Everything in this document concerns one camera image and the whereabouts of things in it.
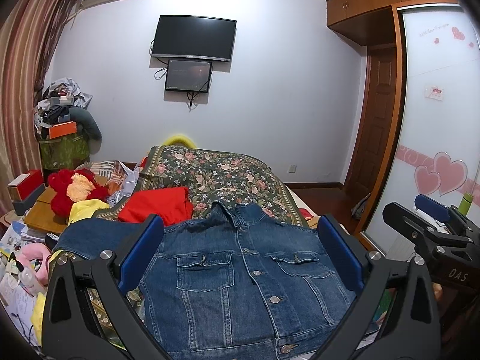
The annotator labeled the yellow cloth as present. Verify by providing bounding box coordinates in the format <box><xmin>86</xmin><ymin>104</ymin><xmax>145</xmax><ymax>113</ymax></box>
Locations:
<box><xmin>67</xmin><ymin>199</ymin><xmax>109</xmax><ymax>225</ymax></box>

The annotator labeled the green patterned storage box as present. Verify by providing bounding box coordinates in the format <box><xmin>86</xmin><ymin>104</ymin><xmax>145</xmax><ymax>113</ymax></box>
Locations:
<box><xmin>39</xmin><ymin>133</ymin><xmax>90</xmax><ymax>171</ymax></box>

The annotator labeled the yellow plastic chair back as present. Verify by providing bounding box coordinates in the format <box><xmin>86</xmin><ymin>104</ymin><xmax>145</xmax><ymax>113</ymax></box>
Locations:
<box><xmin>162</xmin><ymin>134</ymin><xmax>198</xmax><ymax>149</ymax></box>

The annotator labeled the striped pink brown curtain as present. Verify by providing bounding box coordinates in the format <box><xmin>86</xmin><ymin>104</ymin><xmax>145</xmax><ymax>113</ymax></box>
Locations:
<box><xmin>1</xmin><ymin>0</ymin><xmax>79</xmax><ymax>215</ymax></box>

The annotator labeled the small black wall monitor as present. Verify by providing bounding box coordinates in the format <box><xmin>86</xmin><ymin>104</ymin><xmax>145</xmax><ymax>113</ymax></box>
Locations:
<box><xmin>165</xmin><ymin>59</ymin><xmax>212</xmax><ymax>93</ymax></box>

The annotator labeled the brown wooden wardrobe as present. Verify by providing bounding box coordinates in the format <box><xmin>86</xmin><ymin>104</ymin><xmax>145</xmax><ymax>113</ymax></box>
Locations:
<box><xmin>326</xmin><ymin>0</ymin><xmax>454</xmax><ymax>234</ymax></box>

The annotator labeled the red plush toy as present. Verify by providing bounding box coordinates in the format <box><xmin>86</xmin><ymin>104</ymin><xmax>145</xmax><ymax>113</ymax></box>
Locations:
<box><xmin>47</xmin><ymin>168</ymin><xmax>110</xmax><ymax>219</ymax></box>

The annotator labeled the grey neck pillow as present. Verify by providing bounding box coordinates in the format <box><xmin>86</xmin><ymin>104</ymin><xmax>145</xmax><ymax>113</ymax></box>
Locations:
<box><xmin>69</xmin><ymin>106</ymin><xmax>103</xmax><ymax>155</ymax></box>

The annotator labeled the brown wooden door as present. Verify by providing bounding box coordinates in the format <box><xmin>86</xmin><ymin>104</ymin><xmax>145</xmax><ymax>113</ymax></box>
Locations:
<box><xmin>344</xmin><ymin>46</ymin><xmax>396</xmax><ymax>202</ymax></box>

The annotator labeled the large black wall television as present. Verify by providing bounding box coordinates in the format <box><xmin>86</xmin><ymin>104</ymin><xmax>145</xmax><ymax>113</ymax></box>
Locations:
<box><xmin>151</xmin><ymin>15</ymin><xmax>237</xmax><ymax>62</ymax></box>

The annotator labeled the clutter pile of clothes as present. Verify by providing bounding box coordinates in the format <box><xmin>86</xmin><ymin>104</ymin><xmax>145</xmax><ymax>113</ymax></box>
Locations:
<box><xmin>33</xmin><ymin>77</ymin><xmax>93</xmax><ymax>139</ymax></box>

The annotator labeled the dark floral bed quilt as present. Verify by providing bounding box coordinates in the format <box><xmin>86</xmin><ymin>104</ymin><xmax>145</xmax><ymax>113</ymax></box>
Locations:
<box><xmin>93</xmin><ymin>144</ymin><xmax>310</xmax><ymax>229</ymax></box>

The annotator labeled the blue denim jacket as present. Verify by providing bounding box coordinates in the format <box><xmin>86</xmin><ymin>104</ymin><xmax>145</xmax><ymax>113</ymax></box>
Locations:
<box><xmin>42</xmin><ymin>202</ymin><xmax>357</xmax><ymax>359</ymax></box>

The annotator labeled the red folded garment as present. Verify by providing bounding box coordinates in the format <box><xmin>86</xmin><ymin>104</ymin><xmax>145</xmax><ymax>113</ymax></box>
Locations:
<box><xmin>117</xmin><ymin>187</ymin><xmax>194</xmax><ymax>227</ymax></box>

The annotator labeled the orange shoe box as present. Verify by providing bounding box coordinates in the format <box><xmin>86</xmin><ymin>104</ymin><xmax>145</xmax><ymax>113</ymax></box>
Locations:
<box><xmin>48</xmin><ymin>121</ymin><xmax>77</xmax><ymax>139</ymax></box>

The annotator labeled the pink plush toy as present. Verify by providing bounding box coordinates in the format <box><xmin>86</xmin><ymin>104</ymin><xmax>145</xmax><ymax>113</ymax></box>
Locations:
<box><xmin>16</xmin><ymin>242</ymin><xmax>51</xmax><ymax>285</ymax></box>

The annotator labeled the white sliding wardrobe door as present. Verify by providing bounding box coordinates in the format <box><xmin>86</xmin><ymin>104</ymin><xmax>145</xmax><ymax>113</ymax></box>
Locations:
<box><xmin>365</xmin><ymin>3</ymin><xmax>479</xmax><ymax>261</ymax></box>

